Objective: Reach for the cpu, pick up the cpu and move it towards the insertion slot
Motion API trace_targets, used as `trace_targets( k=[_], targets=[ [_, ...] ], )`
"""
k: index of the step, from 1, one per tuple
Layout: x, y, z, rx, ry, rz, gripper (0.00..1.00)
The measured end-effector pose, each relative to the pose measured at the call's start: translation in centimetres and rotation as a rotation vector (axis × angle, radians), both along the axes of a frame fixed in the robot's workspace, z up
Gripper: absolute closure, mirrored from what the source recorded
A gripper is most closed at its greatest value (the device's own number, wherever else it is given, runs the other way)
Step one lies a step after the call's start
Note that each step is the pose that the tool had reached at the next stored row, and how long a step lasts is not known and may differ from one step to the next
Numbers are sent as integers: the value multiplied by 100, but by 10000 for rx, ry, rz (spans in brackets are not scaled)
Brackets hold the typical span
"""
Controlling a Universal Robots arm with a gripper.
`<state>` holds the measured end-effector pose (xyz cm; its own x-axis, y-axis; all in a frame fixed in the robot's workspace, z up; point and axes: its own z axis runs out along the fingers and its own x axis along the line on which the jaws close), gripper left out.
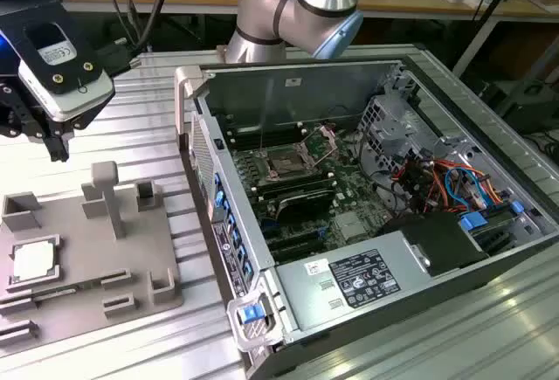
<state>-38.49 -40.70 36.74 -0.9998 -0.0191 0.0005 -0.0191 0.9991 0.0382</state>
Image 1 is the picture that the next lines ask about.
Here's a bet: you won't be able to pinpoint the grey power supply with label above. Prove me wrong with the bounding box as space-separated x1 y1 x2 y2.
273 229 434 334

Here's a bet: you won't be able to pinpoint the blue wire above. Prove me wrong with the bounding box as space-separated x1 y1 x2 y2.
444 164 487 211

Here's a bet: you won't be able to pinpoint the CPU socket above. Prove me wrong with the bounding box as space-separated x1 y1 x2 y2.
261 143 324 180

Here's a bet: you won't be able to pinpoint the grey case handle blue latch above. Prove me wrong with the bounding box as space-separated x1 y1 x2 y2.
225 291 286 351

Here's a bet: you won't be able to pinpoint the green RAM stick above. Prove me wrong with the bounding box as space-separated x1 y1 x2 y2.
32 281 106 302

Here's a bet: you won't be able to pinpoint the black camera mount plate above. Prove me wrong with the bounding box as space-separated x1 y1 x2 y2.
0 2 104 95

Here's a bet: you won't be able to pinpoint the black equipment on floor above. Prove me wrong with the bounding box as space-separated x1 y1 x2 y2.
479 77 559 137

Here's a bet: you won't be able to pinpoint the black expansion slots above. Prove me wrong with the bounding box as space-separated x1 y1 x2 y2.
260 222 328 264

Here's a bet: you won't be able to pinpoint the grey parts rack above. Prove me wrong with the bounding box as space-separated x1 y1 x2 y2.
0 160 187 350

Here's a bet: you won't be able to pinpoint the silver square CPU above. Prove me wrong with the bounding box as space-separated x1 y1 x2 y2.
10 242 59 281

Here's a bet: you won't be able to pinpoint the black graphics card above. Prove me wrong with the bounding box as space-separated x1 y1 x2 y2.
273 190 338 225

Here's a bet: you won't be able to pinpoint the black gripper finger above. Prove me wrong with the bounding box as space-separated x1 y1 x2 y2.
42 112 88 163

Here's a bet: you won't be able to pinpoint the open PC case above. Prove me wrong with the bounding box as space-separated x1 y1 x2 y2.
174 43 559 380

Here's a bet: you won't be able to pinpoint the black plastic air shroud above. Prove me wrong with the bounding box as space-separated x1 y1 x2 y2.
378 211 491 277

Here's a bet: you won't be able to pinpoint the black RAM slot bank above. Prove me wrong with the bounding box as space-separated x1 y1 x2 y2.
226 122 303 150
252 171 335 201

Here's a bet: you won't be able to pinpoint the blue disk carrier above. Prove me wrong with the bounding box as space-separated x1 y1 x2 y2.
459 211 489 233

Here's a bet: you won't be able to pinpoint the black cables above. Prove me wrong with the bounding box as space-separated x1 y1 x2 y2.
95 0 245 78

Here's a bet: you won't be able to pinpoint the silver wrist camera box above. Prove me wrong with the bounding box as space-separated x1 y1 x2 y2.
17 21 117 121

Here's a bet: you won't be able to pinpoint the green motherboard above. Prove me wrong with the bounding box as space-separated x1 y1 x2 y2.
231 121 394 263

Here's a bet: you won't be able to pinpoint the metal socket cover frame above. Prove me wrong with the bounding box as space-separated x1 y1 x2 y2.
300 123 341 168

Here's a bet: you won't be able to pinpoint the perforated metal drive cage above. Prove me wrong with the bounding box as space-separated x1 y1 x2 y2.
354 93 438 181

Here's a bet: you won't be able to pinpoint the orange wire bundle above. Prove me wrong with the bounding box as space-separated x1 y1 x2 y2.
423 157 512 215

